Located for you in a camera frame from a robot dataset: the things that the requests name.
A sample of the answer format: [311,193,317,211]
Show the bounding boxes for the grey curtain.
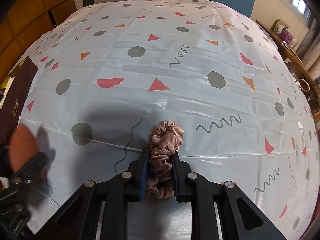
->
[297,17,319,81]

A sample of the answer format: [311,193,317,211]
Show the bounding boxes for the wooden side table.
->
[256,20,320,98]

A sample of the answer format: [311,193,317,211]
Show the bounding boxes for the patterned white tablecloth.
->
[20,0,319,239]

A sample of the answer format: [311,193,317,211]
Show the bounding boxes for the wooden wardrobe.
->
[1,0,76,80]

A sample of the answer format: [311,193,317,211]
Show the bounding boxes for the gold metal tray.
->
[1,57,37,145]

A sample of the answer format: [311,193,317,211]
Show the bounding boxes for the boxes on side table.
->
[273,19,297,49]

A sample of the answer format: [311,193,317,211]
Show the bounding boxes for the brown makeup sponge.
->
[9,124,39,172]

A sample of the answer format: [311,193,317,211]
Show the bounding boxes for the pink satin scrunchie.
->
[146,120,184,199]

